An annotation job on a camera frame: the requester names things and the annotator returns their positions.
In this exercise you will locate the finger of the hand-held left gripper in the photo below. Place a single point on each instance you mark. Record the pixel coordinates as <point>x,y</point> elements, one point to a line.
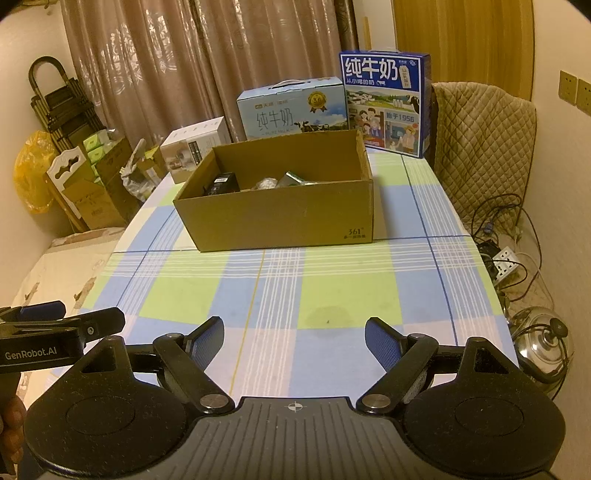
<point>37,310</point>
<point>101,323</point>

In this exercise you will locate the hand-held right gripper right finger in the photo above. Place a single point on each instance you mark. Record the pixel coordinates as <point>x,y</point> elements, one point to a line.
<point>383,344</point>

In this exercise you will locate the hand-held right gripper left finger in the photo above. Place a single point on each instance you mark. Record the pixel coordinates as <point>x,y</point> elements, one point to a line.
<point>207,344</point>

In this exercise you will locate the brown cardboard box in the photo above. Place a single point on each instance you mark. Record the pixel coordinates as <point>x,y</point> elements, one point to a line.
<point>277,217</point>

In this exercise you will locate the black product box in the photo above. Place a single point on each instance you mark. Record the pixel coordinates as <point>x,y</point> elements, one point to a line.
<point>221,183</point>

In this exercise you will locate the green leaf print pouch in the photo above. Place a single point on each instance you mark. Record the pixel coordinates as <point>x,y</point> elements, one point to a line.
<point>298,179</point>

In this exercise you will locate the person's left hand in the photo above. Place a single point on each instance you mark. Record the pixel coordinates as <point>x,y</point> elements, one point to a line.
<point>11,434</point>

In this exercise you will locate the open cardboard storage box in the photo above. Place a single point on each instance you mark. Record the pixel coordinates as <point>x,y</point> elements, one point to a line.
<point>106,194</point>

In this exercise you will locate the yellow plastic bag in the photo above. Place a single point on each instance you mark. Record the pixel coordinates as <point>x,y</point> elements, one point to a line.
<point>32,175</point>

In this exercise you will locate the white power strip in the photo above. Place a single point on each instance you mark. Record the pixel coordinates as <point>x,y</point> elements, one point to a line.
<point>507,261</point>

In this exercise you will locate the small box with crumpled bag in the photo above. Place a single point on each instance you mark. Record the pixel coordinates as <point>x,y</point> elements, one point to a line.
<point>143,175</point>

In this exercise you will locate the stack of green packets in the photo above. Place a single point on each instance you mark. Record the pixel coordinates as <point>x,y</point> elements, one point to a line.
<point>97,145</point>

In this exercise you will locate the white product box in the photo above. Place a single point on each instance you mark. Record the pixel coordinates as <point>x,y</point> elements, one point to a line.
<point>194,147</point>

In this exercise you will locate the folded black step ladder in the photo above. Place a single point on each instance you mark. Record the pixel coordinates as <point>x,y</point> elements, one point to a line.
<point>60,110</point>

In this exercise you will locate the quilted beige chair cover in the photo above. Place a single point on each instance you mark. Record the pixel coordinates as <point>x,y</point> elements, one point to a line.
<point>485,152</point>

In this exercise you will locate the light blue milk carton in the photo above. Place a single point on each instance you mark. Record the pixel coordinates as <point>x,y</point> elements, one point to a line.
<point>277,115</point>

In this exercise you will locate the dark blue milk carton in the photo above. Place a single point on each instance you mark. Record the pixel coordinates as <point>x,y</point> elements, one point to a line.
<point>385,101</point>

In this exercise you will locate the brown patterned curtain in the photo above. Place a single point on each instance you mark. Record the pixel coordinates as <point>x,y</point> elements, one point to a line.
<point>184,60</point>

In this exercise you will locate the wooden door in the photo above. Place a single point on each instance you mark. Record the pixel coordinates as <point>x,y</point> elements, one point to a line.
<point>461,41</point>

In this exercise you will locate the beige wall socket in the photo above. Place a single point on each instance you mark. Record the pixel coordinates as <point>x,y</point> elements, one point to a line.
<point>584,94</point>
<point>568,86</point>

